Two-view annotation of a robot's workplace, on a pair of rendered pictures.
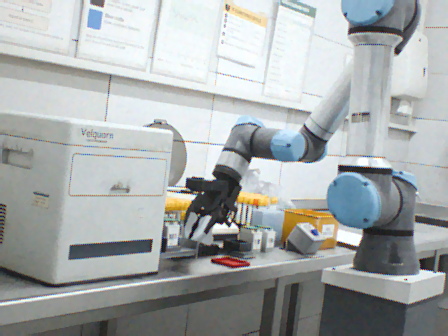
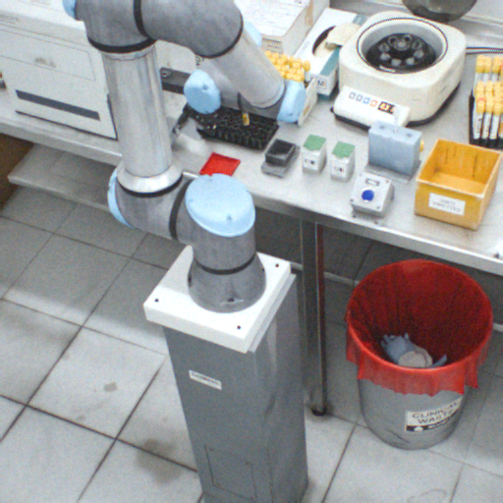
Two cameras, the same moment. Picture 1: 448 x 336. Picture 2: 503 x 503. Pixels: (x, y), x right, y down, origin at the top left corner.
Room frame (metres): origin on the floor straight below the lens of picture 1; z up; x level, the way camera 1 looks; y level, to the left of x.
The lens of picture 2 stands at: (1.53, -1.50, 2.26)
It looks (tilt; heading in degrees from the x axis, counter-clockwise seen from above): 49 degrees down; 83
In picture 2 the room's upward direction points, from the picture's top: 6 degrees counter-clockwise
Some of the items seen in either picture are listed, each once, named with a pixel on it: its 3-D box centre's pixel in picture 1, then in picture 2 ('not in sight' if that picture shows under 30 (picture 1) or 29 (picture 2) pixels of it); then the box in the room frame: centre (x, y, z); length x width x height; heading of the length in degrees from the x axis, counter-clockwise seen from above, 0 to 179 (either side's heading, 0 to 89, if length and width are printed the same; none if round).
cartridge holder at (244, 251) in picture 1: (236, 247); (280, 154); (1.79, -0.06, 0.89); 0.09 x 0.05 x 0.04; 51
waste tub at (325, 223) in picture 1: (308, 228); (457, 184); (2.11, -0.28, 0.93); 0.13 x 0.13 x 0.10; 53
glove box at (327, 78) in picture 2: not in sight; (331, 49); (1.98, 0.23, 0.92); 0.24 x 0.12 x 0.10; 53
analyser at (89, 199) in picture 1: (76, 192); (85, 38); (1.43, 0.29, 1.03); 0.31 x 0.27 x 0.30; 143
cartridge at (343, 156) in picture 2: (263, 238); (342, 161); (1.91, -0.13, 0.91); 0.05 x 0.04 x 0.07; 53
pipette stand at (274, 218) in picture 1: (266, 227); (393, 149); (2.02, -0.14, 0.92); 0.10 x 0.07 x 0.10; 138
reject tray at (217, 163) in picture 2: (230, 262); (219, 166); (1.66, -0.04, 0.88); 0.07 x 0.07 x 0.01; 53
